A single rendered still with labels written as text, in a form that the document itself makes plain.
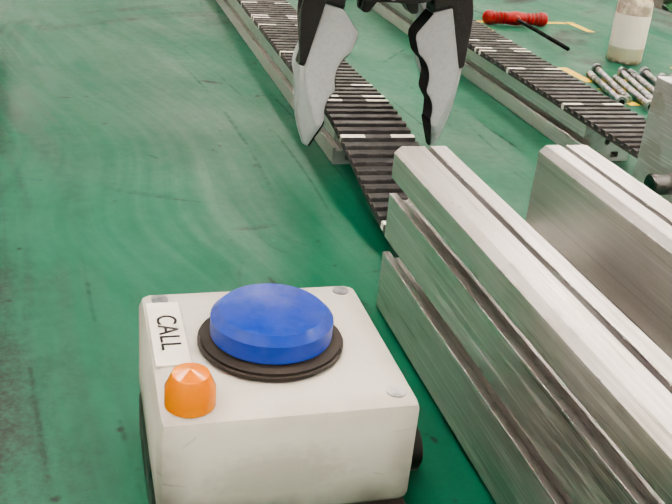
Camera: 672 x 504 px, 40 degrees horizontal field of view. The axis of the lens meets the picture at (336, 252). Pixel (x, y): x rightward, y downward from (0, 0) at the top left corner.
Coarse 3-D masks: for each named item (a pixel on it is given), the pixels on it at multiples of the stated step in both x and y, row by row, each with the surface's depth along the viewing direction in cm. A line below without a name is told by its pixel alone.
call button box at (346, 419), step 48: (336, 288) 34; (144, 336) 31; (192, 336) 31; (336, 336) 31; (144, 384) 31; (240, 384) 28; (288, 384) 29; (336, 384) 29; (384, 384) 29; (144, 432) 33; (192, 432) 27; (240, 432) 27; (288, 432) 27; (336, 432) 28; (384, 432) 28; (192, 480) 27; (240, 480) 28; (288, 480) 28; (336, 480) 29; (384, 480) 29
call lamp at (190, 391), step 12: (180, 372) 27; (192, 372) 27; (204, 372) 27; (168, 384) 27; (180, 384) 26; (192, 384) 26; (204, 384) 27; (168, 396) 27; (180, 396) 26; (192, 396) 26; (204, 396) 27; (168, 408) 27; (180, 408) 26; (192, 408) 26; (204, 408) 27
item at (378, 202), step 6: (366, 198) 55; (372, 198) 54; (378, 198) 54; (384, 198) 55; (402, 198) 55; (372, 204) 54; (378, 204) 54; (384, 204) 54; (372, 210) 54; (378, 210) 54; (384, 210) 54
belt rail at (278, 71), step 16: (224, 0) 106; (240, 16) 95; (240, 32) 96; (256, 32) 88; (256, 48) 88; (272, 48) 81; (272, 64) 82; (288, 80) 78; (288, 96) 76; (320, 144) 66; (336, 144) 65; (336, 160) 64
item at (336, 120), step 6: (330, 114) 62; (336, 114) 63; (342, 114) 63; (348, 114) 63; (354, 114) 63; (360, 114) 63; (366, 114) 63; (372, 114) 63; (378, 114) 63; (384, 114) 63; (390, 114) 64; (396, 114) 64; (330, 120) 62; (336, 120) 62; (342, 120) 62; (348, 120) 62; (354, 120) 62; (360, 120) 62; (366, 120) 62; (372, 120) 62; (378, 120) 62; (384, 120) 63; (390, 120) 63; (396, 120) 63; (336, 126) 61; (342, 126) 61; (348, 126) 62; (354, 126) 62; (360, 126) 62; (366, 126) 62; (372, 126) 62; (378, 126) 62; (384, 126) 62; (390, 126) 62; (396, 126) 62; (402, 126) 63
